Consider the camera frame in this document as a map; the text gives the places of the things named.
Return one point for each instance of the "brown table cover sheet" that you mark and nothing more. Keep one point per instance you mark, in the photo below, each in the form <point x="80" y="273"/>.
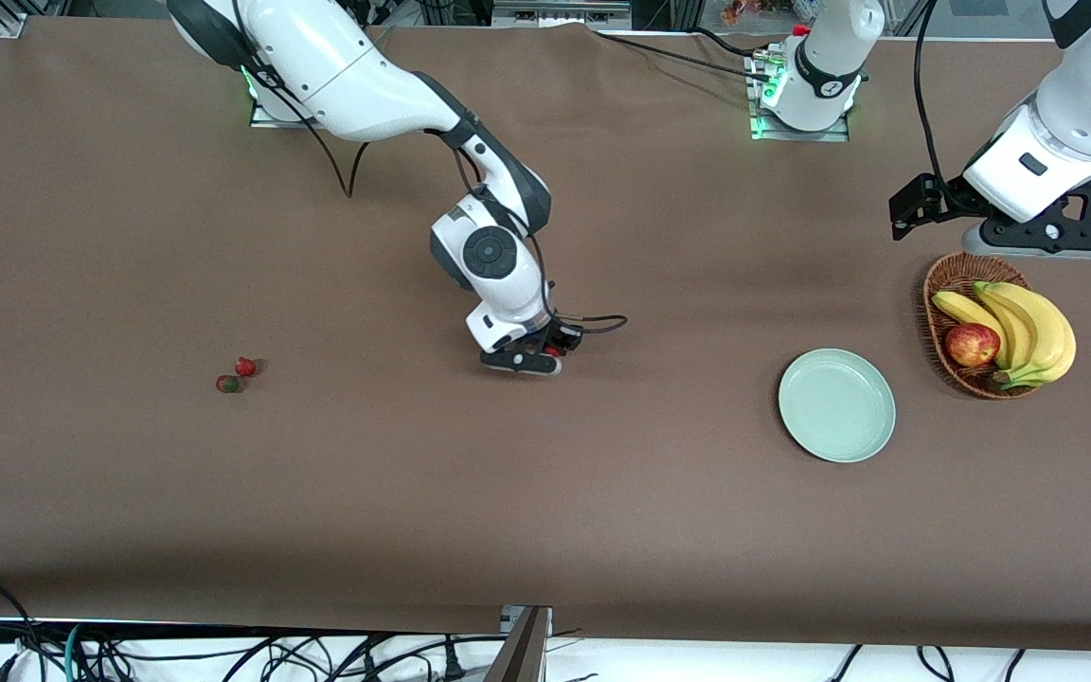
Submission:
<point x="545" y="474"/>

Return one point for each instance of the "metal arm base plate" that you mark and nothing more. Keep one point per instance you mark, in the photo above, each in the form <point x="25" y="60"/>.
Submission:
<point x="773" y="133"/>
<point x="266" y="119"/>

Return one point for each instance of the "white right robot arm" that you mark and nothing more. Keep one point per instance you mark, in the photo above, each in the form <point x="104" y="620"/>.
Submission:
<point x="337" y="66"/>

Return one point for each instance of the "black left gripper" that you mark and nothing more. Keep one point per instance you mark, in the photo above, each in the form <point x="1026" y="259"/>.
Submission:
<point x="949" y="196"/>

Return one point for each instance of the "small metal bracket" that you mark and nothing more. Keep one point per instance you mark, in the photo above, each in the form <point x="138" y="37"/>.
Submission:
<point x="510" y="620"/>

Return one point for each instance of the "colourful background item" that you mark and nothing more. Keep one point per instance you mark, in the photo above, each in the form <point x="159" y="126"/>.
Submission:
<point x="744" y="11"/>

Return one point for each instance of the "aluminium frame corner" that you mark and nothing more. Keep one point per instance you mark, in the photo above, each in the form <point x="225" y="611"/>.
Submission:
<point x="15" y="24"/>

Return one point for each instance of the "yellow banana bunch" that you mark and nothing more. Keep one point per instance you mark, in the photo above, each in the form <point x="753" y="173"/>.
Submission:
<point x="1043" y="332"/>

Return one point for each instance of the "dark greenish strawberry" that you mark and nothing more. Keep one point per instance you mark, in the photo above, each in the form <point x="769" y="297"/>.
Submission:
<point x="227" y="384"/>

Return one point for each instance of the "brown wicker basket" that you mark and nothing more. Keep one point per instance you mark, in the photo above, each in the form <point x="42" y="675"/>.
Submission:
<point x="957" y="275"/>

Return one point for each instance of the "grey metal device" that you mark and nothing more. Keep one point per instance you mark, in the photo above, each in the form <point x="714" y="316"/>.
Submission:
<point x="560" y="14"/>

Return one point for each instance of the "red apple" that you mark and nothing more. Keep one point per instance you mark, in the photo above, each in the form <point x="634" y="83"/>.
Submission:
<point x="972" y="344"/>

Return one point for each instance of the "pale green round plate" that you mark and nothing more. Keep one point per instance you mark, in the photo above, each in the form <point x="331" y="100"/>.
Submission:
<point x="836" y="405"/>

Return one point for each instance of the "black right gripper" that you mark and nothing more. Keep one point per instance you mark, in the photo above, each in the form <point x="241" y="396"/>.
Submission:
<point x="563" y="337"/>

